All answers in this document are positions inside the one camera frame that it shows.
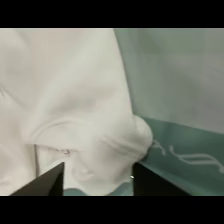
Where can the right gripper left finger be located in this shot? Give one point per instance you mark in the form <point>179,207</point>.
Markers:
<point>50,183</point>

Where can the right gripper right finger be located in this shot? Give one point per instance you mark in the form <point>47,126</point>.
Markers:
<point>150,181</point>

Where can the white T-shirt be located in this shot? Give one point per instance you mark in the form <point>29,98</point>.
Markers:
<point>73,86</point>

